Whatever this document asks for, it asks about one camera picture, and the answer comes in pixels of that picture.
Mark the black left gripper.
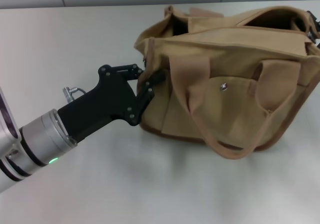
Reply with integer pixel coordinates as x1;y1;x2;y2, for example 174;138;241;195
57;63;166;142

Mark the khaki canvas food bag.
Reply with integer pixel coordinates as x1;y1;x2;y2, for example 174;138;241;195
133;5;320;161

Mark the left gripper cable connector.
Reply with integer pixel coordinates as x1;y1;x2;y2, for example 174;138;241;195
62;86;88;105

